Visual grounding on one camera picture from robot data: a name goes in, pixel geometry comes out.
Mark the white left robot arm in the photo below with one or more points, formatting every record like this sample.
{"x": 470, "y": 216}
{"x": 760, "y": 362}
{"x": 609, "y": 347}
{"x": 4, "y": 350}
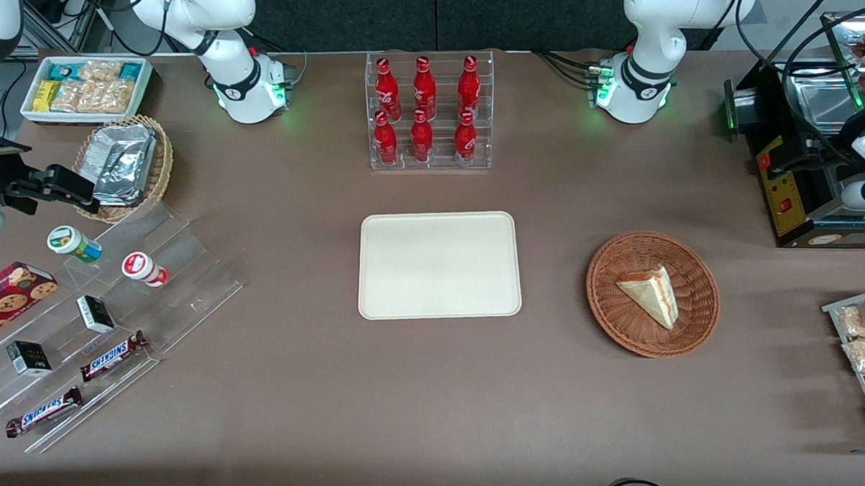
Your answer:
{"x": 645, "y": 34}

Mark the red cookie box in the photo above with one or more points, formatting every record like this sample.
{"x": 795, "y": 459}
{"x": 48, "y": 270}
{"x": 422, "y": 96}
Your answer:
{"x": 6, "y": 300}

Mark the cream plastic tray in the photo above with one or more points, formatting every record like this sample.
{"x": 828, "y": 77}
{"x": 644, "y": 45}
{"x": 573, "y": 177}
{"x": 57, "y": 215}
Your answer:
{"x": 439, "y": 265}

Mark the aluminium frame shelf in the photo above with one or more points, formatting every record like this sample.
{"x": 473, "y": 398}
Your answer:
{"x": 66, "y": 7}

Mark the clear bag of crackers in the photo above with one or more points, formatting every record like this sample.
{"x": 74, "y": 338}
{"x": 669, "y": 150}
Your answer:
{"x": 69, "y": 96}
{"x": 114, "y": 95}
{"x": 100, "y": 71}

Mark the round brown wicker basket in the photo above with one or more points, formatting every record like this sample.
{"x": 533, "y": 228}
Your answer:
{"x": 631, "y": 322}

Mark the red cola bottle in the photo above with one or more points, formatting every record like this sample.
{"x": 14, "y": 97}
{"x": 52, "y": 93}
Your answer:
{"x": 465, "y": 140}
{"x": 469, "y": 86}
{"x": 386, "y": 141}
{"x": 387, "y": 90}
{"x": 423, "y": 88}
{"x": 421, "y": 138}

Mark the teal snack packet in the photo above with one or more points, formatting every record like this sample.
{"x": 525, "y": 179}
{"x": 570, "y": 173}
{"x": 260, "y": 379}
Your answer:
{"x": 63, "y": 72}
{"x": 130, "y": 71}

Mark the red lidded small cup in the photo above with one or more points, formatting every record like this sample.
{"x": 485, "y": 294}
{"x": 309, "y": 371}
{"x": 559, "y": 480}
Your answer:
{"x": 144, "y": 269}

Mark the yellow snack packet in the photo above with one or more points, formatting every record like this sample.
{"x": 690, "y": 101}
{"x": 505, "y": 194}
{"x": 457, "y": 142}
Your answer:
{"x": 45, "y": 96}

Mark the clear acrylic bottle rack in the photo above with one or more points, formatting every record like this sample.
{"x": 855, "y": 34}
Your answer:
{"x": 479, "y": 147}

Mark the silver foil pack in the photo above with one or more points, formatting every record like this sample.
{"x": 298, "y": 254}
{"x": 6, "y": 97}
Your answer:
{"x": 121, "y": 195}
{"x": 122, "y": 157}

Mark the Snickers chocolate bar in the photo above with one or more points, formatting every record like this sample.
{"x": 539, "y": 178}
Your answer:
{"x": 44, "y": 411}
{"x": 112, "y": 355}

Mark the green lidded small cup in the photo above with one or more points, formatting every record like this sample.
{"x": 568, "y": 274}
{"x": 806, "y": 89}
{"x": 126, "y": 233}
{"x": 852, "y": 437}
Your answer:
{"x": 73, "y": 243}

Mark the black food warmer machine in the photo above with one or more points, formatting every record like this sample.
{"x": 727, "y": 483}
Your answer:
{"x": 786, "y": 205}

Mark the light wicker basket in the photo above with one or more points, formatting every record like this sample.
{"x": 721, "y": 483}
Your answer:
{"x": 160, "y": 169}

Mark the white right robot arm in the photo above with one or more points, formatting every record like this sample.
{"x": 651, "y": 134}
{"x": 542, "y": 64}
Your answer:
{"x": 230, "y": 56}

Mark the clear acrylic stepped stand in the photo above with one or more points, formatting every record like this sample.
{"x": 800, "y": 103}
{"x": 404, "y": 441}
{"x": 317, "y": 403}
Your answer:
{"x": 187, "y": 270}

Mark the white plastic bin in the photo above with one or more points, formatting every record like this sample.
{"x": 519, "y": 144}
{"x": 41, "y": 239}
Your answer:
{"x": 84, "y": 118}

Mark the triangle sandwich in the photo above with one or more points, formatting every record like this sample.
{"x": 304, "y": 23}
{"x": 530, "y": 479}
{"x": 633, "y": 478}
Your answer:
{"x": 652, "y": 294}

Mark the small black box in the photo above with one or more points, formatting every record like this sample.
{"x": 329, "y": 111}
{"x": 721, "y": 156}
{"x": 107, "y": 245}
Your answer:
{"x": 95, "y": 314}
{"x": 29, "y": 358}

